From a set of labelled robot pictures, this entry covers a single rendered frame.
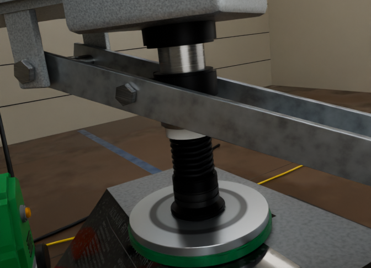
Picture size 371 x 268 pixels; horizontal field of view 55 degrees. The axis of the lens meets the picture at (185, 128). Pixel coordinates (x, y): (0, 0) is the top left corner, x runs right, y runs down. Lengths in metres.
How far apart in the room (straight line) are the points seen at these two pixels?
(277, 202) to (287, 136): 0.23
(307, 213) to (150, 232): 0.24
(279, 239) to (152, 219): 0.18
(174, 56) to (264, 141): 0.16
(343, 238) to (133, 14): 0.39
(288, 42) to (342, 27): 1.08
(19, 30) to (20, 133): 4.57
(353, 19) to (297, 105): 5.52
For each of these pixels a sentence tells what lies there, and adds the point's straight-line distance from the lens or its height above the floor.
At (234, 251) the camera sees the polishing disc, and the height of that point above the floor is 0.84.
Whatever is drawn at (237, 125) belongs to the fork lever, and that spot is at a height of 1.00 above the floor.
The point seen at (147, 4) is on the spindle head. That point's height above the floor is 1.14.
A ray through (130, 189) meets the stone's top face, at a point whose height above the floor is 0.82.
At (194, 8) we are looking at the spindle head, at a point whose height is 1.13.
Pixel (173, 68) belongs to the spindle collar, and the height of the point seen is 1.07.
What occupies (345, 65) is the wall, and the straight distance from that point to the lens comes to 6.13.
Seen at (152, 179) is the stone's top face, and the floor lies 0.82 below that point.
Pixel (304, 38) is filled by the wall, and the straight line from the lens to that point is 6.56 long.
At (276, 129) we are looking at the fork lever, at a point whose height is 0.99.
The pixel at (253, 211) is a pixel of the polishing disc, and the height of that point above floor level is 0.85.
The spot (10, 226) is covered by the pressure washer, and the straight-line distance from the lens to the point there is 1.76.
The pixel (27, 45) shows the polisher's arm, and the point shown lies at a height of 1.12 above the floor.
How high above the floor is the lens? 1.11
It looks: 15 degrees down
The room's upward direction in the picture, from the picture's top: 6 degrees counter-clockwise
